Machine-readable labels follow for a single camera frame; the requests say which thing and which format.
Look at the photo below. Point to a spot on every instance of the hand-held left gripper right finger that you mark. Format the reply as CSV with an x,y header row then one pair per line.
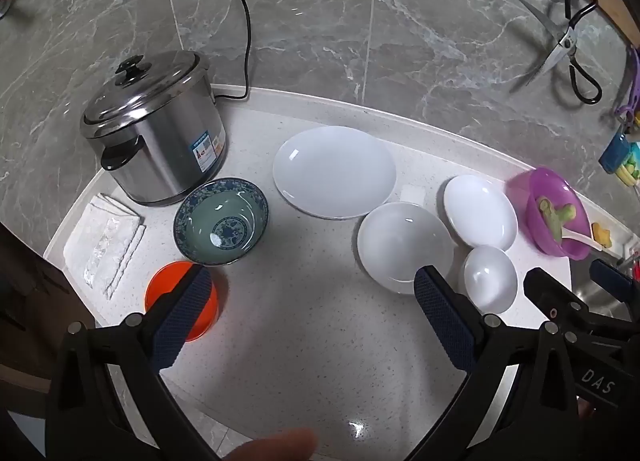
x,y
440,316

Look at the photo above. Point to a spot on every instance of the stainless steel sink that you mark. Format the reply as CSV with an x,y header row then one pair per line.
x,y
592,298

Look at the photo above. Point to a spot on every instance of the blue patterned porcelain bowl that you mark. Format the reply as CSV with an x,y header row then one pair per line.
x,y
220,221

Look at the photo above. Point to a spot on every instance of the small white bowl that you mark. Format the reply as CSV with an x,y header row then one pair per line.
x,y
492,276

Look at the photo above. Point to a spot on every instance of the medium white deep plate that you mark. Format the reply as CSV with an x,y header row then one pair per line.
x,y
400,246

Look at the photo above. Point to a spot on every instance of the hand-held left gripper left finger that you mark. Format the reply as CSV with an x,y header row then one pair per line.
x,y
182,316

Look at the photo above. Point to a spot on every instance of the person's left hand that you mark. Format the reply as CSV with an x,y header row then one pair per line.
x,y
280,446

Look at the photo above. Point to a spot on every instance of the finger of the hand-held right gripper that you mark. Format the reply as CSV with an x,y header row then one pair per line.
x,y
545,288
610,277

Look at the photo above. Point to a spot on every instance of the yellow sponge piece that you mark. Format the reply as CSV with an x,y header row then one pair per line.
x,y
602,236

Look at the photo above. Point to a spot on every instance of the steel cooker lid black knob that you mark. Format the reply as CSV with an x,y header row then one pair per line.
x,y
150,86

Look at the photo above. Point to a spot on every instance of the purple plastic bowl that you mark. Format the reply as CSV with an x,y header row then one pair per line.
x,y
525,191

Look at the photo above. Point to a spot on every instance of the stainless steel rice cooker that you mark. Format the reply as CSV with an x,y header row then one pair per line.
x,y
160,156

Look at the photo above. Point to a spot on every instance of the purple plastic utensil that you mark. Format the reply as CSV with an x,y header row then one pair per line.
x,y
631,101

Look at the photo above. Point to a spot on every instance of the white plastic spoon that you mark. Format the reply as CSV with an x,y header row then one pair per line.
x,y
582,239

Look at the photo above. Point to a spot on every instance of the blue plastic container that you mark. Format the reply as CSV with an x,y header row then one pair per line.
x,y
615,151

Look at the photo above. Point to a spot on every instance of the large white round plate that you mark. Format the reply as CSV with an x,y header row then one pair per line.
x,y
332,171

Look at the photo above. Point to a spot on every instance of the folded white cloth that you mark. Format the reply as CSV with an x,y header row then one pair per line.
x,y
100,246

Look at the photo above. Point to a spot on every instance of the orange plastic bowl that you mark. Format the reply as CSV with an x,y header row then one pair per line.
x,y
162,286

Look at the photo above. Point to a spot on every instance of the white oval plate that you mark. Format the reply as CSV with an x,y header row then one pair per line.
x,y
480,211

